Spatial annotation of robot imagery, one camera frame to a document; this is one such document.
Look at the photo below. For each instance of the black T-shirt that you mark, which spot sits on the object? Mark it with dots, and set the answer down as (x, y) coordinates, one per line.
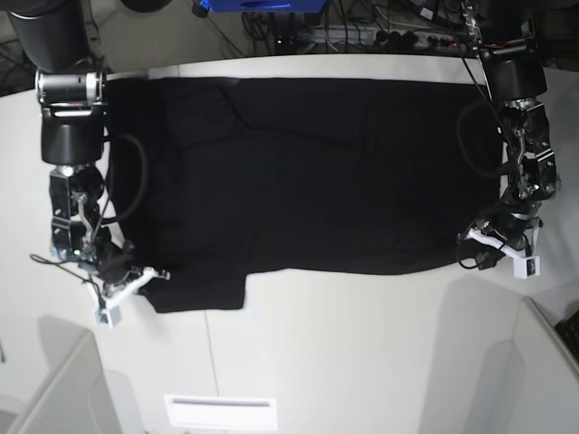
(259, 175)

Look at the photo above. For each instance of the blue box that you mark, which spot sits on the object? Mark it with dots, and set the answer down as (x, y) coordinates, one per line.
(263, 6)

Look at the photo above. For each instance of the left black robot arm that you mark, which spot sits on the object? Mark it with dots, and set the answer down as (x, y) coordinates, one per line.
(503, 36)

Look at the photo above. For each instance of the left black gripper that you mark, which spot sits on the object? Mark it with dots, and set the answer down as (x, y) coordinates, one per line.
(506, 225)

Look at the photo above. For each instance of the black keyboard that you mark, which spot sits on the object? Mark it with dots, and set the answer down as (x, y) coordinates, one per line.
(568, 330)

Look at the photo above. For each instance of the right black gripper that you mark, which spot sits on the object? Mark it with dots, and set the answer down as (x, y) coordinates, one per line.
(107, 264)

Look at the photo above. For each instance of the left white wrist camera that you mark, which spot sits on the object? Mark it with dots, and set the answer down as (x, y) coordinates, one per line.
(526, 263)

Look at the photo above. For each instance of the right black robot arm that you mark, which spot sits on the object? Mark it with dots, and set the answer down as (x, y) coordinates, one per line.
(70, 85)

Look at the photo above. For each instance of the white power strip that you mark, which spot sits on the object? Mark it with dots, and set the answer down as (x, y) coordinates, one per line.
(374, 38)

